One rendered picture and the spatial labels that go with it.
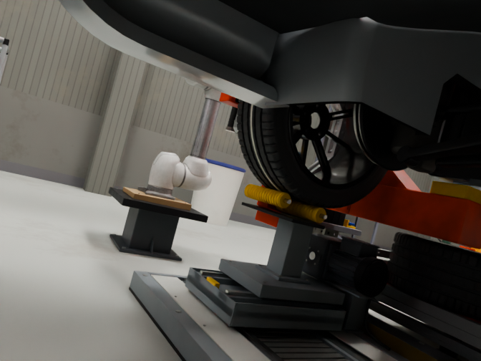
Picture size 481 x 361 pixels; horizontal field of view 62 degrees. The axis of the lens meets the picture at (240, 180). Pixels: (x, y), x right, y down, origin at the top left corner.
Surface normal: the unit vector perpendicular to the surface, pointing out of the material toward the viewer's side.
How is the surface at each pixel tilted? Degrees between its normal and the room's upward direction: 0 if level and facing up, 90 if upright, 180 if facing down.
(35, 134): 90
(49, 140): 90
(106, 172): 90
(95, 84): 90
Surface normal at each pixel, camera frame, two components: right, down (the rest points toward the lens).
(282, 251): -0.82, -0.22
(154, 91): 0.44, 0.11
